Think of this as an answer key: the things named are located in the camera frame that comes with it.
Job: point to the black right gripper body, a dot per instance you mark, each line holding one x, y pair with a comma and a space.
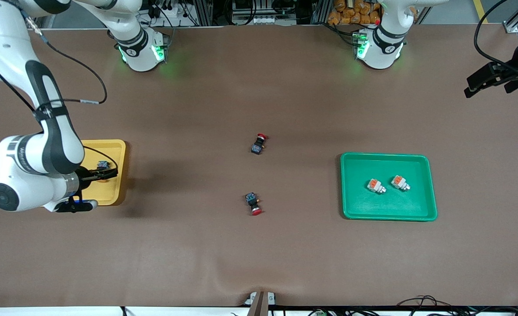
84, 176

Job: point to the yellow push button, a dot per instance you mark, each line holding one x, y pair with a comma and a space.
103, 165

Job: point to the white orange push button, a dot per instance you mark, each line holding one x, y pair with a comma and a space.
375, 185
400, 182

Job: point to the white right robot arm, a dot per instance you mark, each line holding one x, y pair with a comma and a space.
22, 175

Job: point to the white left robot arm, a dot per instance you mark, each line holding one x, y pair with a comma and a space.
379, 55

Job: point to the yellow plastic tray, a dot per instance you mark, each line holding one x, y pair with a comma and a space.
114, 193

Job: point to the red push button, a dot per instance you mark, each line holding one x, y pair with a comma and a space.
257, 145
252, 202

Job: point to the orange packaged goods pile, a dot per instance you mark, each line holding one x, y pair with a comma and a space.
351, 12

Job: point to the green plastic tray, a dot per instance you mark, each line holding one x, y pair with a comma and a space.
388, 206

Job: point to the brown table cover mat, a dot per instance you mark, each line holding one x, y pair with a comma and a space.
258, 250

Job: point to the grey table edge clamp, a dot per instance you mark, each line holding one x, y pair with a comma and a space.
258, 300

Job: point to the white power strip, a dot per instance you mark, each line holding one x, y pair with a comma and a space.
265, 20

